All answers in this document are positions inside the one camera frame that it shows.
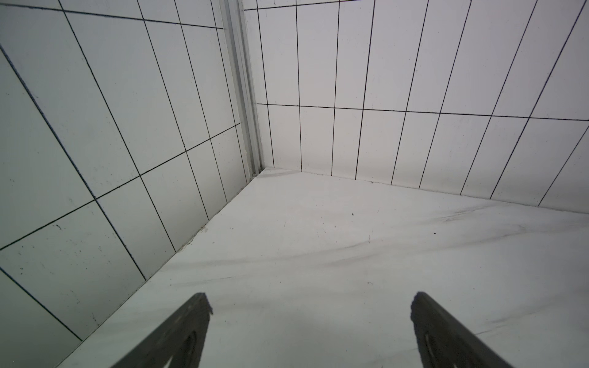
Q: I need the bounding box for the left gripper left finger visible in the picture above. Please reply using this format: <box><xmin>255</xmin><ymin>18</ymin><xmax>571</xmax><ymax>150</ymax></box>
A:
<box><xmin>114</xmin><ymin>293</ymin><xmax>213</xmax><ymax>367</ymax></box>

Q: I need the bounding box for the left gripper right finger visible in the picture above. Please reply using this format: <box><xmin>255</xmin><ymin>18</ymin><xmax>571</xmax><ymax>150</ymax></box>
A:
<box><xmin>410</xmin><ymin>291</ymin><xmax>511</xmax><ymax>367</ymax></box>

